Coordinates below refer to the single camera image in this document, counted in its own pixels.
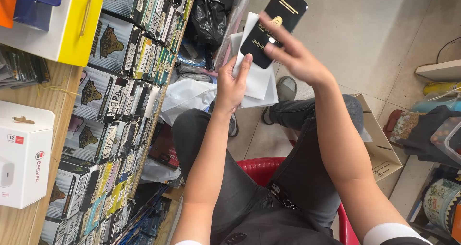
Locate person's right hand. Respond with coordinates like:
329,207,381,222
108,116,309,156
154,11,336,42
259,12,334,88

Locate person's left hand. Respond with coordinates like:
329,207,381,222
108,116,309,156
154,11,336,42
214,54,254,114

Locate white paper sleeves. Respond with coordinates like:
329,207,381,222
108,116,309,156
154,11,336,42
230,12,279,109

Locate black gold screen protector packet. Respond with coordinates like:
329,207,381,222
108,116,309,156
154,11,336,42
239,0,309,69

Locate grey slipper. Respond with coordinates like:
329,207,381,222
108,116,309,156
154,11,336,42
228,112,240,138
261,75,298,125

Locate clear plastic bag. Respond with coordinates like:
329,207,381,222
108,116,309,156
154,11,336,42
215,0,259,71

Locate black plastic bag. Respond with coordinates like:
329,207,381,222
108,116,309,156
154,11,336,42
185,0,236,52

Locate red plastic stool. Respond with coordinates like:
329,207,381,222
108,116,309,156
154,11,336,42
236,157,361,245

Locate red packet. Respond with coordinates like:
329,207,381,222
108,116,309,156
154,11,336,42
148,124,181,169

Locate person's dark grey jeans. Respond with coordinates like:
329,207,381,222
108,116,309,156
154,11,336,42
172,94,364,245

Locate crumpled white plastic bag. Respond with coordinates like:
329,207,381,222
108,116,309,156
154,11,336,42
140,158,183,185

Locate shelf of screen protector boxes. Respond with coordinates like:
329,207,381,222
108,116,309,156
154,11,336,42
38,0,199,245

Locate black key fob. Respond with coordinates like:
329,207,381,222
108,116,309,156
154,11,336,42
269,181,300,211

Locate brown cardboard box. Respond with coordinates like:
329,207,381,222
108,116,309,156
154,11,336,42
351,93,404,182

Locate floral pouch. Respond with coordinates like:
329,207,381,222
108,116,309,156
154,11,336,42
390,111,428,143

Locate white shelf board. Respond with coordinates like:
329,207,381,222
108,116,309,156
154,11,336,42
415,59,461,82

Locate dark cloth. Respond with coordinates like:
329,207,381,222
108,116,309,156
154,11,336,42
400,105,461,167

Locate yellow bottle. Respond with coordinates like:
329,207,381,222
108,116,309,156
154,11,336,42
423,81,461,96

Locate person's black shirt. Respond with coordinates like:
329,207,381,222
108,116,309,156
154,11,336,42
175,216,433,245

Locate heap of blue packets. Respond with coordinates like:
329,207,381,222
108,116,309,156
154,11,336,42
113,185,171,245

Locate clear plastic container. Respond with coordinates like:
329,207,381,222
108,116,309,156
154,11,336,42
430,116,461,165

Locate yellow and white box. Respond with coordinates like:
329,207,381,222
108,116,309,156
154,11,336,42
0,0,107,68

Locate round printed tin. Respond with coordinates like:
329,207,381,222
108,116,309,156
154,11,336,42
422,178,461,235

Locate heap of dark flat packets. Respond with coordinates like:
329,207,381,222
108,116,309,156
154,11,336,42
0,44,51,91

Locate blue case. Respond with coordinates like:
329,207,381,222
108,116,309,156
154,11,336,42
13,0,65,32

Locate white charger box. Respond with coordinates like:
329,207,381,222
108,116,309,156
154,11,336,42
0,100,55,209

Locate orange case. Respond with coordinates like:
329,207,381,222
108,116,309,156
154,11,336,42
0,0,18,29

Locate black cable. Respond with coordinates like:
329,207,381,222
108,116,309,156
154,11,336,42
436,36,461,64

